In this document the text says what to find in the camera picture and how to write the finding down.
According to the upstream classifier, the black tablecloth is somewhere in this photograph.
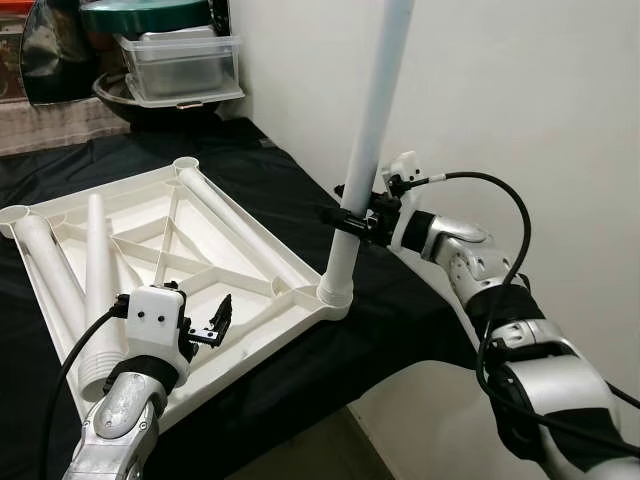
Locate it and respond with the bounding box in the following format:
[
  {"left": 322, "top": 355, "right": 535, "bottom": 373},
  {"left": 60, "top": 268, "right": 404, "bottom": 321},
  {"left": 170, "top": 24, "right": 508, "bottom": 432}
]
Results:
[{"left": 0, "top": 115, "right": 481, "bottom": 480}]

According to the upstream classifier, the white plastic table top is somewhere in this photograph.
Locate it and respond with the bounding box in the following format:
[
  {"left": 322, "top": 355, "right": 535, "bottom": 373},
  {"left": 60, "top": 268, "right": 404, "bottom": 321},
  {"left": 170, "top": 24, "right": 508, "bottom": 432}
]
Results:
[{"left": 0, "top": 157, "right": 353, "bottom": 431}]

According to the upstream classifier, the black wok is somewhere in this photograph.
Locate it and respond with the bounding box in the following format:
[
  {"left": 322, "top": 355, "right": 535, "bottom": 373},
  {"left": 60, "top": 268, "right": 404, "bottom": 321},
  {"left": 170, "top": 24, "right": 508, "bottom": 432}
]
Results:
[{"left": 93, "top": 70, "right": 241, "bottom": 129}]

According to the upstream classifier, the clear plastic storage container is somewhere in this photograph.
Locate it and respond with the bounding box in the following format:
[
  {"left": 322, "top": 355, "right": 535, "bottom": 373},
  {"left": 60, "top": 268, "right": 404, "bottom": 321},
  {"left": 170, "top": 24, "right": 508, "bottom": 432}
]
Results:
[{"left": 115, "top": 30, "right": 246, "bottom": 108}]

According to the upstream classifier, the beige cloth covered bench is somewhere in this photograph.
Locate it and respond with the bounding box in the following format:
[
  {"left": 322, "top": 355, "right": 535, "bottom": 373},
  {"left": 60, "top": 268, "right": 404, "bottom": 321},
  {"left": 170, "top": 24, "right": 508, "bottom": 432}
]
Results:
[{"left": 0, "top": 95, "right": 131, "bottom": 156}]

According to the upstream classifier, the dark shiny foil bag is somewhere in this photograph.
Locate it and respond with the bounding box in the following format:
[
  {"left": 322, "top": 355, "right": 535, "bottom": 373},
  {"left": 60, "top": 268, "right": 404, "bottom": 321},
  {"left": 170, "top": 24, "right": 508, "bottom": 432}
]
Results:
[{"left": 18, "top": 0, "right": 101, "bottom": 104}]

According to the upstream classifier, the green pot lid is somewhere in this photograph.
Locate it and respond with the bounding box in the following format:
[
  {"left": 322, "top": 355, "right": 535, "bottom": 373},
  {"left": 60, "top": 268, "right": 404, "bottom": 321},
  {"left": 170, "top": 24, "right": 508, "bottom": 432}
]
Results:
[{"left": 80, "top": 0, "right": 211, "bottom": 36}]

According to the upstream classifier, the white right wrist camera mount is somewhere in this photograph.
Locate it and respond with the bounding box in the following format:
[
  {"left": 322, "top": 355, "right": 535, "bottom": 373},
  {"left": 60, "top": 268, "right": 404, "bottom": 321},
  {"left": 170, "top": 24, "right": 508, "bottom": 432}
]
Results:
[{"left": 385, "top": 152, "right": 431, "bottom": 251}]

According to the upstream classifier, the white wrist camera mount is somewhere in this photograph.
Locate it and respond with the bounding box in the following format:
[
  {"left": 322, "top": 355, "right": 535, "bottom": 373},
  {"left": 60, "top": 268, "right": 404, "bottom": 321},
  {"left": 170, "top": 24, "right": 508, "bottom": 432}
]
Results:
[
  {"left": 125, "top": 285, "right": 191, "bottom": 361},
  {"left": 385, "top": 152, "right": 431, "bottom": 251}
]

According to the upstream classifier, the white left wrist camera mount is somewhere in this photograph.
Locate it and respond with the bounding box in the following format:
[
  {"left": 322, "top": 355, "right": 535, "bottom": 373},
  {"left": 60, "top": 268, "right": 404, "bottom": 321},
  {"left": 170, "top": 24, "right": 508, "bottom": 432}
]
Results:
[{"left": 125, "top": 285, "right": 191, "bottom": 361}]

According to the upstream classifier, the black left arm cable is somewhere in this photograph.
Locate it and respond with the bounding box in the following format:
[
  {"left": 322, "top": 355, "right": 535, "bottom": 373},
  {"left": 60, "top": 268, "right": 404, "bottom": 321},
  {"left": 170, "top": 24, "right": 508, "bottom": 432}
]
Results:
[{"left": 38, "top": 305, "right": 131, "bottom": 480}]

